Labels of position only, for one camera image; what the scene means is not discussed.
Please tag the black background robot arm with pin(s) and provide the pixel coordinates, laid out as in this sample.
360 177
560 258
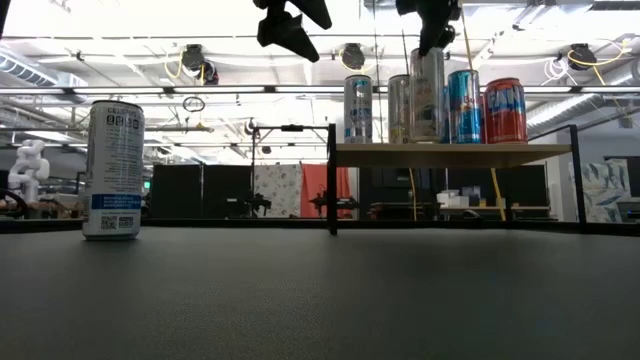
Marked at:
340 202
255 204

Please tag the white-lidded slim can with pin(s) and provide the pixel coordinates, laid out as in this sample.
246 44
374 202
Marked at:
465 115

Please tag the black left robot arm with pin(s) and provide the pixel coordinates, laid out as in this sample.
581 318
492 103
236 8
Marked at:
2 10

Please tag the white storage boxes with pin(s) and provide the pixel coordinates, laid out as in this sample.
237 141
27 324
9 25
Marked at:
455 200

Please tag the white Celsius can yellow band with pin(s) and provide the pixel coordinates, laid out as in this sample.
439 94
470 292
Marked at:
398 115

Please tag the long ceiling light fixture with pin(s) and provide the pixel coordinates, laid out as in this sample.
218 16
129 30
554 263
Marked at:
225 90

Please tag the blue soda can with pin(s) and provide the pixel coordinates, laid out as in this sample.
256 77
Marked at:
445 120

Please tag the white Celsius can blue band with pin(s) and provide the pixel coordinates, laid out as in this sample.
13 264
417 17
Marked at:
113 170

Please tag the leaf patterned cloth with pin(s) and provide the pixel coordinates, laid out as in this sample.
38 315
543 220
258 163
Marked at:
607 190

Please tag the grey slim beverage can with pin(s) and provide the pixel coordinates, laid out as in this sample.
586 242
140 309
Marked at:
426 100

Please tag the black partition panel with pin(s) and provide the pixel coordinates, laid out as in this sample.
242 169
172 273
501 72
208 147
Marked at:
175 190
225 190

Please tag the black table mat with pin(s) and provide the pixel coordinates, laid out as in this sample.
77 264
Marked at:
300 310

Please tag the silver Celsius Arctic Vibe can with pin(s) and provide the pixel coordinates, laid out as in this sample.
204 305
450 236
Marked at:
357 115

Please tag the orange cloth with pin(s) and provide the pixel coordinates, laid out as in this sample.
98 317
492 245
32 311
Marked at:
314 180

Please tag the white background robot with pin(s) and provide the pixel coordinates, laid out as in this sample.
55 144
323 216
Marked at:
29 170

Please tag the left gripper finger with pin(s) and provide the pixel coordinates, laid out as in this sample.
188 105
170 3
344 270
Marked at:
312 12
290 37

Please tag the black aluminium table frame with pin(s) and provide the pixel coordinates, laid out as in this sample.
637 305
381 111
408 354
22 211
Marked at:
230 223

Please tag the floral patterned cloth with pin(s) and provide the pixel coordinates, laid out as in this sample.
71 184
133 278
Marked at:
280 187

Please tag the wooden shelf black frame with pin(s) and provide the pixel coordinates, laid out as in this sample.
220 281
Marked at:
450 155

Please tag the black camera stand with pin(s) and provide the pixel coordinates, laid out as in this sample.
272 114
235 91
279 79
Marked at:
292 128

